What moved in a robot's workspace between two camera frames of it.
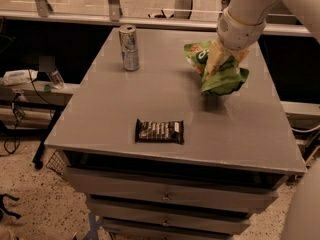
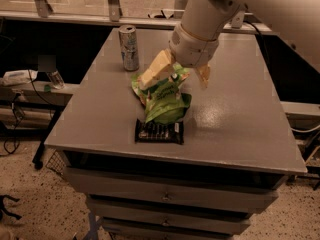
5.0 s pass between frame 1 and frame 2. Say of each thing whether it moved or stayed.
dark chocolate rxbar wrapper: stayed
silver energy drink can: stayed
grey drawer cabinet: stayed
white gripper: moved
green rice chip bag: moved
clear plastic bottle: stayed
